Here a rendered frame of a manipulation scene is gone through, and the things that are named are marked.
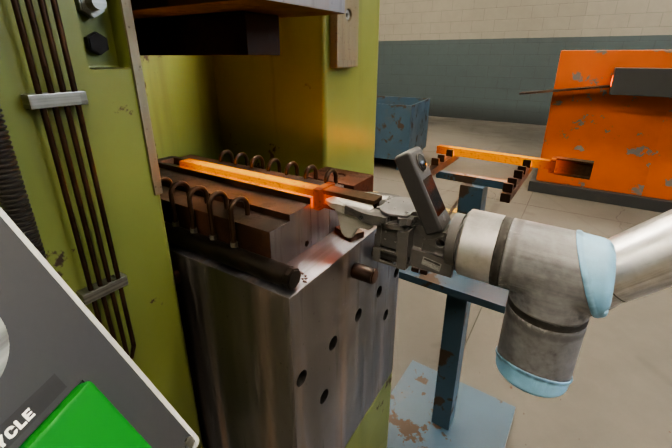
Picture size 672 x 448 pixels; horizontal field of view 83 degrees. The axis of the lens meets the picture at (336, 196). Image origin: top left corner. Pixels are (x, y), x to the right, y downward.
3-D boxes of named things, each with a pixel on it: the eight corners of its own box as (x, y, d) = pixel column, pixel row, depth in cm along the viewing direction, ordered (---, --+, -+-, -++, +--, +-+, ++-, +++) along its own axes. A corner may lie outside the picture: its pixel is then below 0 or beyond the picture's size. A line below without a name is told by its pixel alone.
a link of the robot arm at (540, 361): (574, 363, 54) (596, 289, 50) (562, 422, 45) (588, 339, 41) (505, 335, 59) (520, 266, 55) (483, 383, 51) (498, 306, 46)
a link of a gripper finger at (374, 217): (339, 217, 55) (397, 231, 51) (339, 208, 54) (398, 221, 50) (354, 207, 59) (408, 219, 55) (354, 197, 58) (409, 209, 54)
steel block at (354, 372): (392, 371, 95) (404, 205, 79) (300, 519, 64) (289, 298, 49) (233, 299, 123) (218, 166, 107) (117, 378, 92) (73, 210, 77)
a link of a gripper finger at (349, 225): (316, 233, 60) (370, 248, 55) (316, 198, 57) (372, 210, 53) (326, 226, 62) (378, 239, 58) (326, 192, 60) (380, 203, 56)
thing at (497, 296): (532, 245, 117) (533, 239, 116) (504, 314, 86) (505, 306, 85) (438, 223, 133) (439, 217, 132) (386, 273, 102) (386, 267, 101)
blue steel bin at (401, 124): (425, 155, 486) (429, 98, 461) (406, 171, 418) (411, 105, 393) (340, 146, 537) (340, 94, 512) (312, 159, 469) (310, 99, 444)
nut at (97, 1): (120, 55, 45) (108, -12, 42) (98, 55, 43) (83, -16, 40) (106, 55, 46) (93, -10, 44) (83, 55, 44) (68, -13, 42)
